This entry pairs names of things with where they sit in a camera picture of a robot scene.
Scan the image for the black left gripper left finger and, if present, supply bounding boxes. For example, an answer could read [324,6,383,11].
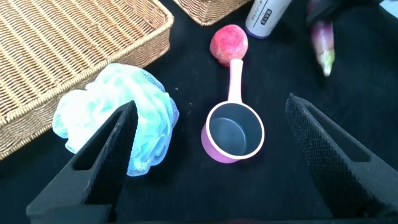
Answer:
[26,100,139,224]

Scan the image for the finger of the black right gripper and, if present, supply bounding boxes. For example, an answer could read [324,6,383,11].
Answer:
[306,0,383,26]

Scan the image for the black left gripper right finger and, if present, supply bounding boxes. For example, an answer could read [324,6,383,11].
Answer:
[285,92,398,218]

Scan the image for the purple eggplant with green stem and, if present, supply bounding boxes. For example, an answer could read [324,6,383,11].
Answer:
[310,20,336,77]

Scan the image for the light blue mesh bath loofah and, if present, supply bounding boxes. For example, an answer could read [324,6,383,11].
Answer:
[52,63,180,177]

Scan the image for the pink saucepan with dark inside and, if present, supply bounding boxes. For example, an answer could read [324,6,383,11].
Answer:
[200,58,266,164]

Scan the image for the purple bag roll grey label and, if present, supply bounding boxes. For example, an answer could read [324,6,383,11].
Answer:
[244,0,293,39]

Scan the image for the black table cloth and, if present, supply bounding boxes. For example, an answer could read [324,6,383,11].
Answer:
[0,0,398,224]

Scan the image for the pink red peach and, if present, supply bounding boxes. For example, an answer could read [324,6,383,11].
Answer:
[210,24,249,67]

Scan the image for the woven wicker basket brown handles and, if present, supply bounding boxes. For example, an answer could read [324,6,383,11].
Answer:
[0,0,175,161]
[172,0,251,27]

